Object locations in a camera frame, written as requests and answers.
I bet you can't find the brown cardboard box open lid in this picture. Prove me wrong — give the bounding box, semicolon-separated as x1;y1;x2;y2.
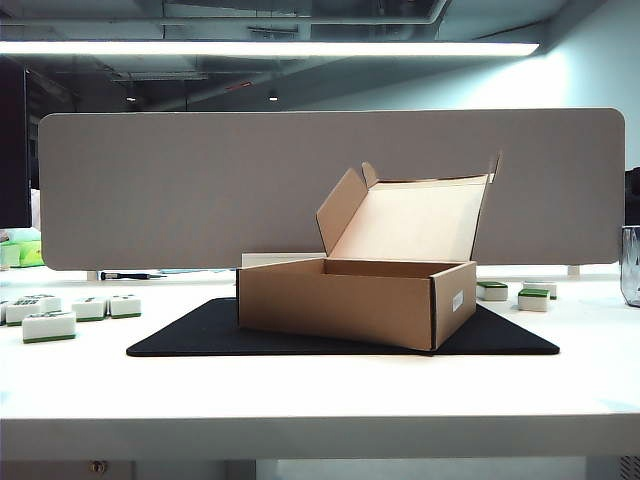
235;149;503;351

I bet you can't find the white green-backed mahjong tile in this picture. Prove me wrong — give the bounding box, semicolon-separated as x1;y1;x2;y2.
108;293;143;320
517;288;552;313
19;293;64;314
522;280;559;301
475;280;510;303
70;296;110;323
5;300;44;327

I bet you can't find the mahjong tile with bird print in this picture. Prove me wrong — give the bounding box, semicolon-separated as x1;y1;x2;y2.
21;310;78;345

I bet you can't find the black rectangular mat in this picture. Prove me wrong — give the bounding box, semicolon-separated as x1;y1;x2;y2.
125;297;561;358

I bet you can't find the grey-brown desk divider panel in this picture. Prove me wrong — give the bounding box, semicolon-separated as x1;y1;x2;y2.
38;107;627;272

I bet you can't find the black pen on desk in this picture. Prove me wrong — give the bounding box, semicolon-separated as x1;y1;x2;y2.
99;271;169;281

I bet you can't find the green and white package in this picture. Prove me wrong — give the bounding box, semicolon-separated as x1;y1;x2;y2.
0;239;44;272

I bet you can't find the clear faceted glass vase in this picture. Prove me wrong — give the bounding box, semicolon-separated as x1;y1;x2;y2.
620;225;640;308

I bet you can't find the dark monitor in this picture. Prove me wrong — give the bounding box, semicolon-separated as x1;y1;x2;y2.
0;57;33;229

